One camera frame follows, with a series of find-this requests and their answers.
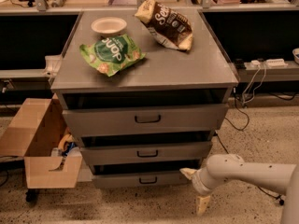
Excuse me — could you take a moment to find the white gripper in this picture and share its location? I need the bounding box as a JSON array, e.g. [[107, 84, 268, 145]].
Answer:
[[180, 168, 216, 216]]

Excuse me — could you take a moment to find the grey bottom drawer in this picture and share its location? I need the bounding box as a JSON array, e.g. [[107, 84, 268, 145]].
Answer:
[[93, 169, 190, 189]]

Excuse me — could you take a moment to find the grey drawer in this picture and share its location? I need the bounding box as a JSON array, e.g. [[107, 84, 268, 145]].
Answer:
[[63, 104, 228, 137], [93, 169, 190, 189], [80, 141, 212, 165]]

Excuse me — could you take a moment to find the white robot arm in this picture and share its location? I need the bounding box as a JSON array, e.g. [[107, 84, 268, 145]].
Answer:
[[180, 154, 299, 224]]

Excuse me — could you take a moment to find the grey middle drawer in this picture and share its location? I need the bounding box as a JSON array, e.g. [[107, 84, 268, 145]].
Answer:
[[80, 141, 212, 165]]

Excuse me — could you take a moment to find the grey drawer cabinet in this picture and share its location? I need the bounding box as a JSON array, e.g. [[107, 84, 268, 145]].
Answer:
[[50, 8, 240, 147]]

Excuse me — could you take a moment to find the grey top drawer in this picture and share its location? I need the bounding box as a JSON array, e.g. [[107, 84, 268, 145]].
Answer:
[[63, 104, 228, 137]]

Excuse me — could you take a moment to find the open cardboard box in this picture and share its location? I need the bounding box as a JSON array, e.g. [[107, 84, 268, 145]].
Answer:
[[0, 98, 82, 189]]

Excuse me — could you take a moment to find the white power adapter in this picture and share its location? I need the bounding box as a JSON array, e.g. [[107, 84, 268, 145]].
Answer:
[[250, 60, 261, 67]]

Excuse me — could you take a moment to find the white power strip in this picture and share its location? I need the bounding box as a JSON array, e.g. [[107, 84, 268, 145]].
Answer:
[[265, 59, 288, 68]]

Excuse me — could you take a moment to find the green snack bag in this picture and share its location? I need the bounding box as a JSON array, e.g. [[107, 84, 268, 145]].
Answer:
[[79, 35, 145, 77]]

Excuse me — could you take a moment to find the brown seeds snack bag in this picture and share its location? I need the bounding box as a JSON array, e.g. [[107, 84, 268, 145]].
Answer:
[[135, 0, 193, 51]]

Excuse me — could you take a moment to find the black caster wheel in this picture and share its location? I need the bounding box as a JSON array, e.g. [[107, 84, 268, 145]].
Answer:
[[25, 189, 39, 203]]

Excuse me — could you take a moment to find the white bowl on shelf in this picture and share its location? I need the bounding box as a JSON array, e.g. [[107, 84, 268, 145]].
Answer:
[[292, 48, 299, 64]]

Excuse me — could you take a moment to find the white paper bowl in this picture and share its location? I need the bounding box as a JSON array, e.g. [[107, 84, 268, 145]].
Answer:
[[91, 17, 127, 37]]

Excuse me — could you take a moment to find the black floor cable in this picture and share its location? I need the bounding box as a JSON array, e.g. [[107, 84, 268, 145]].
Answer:
[[214, 91, 286, 207]]

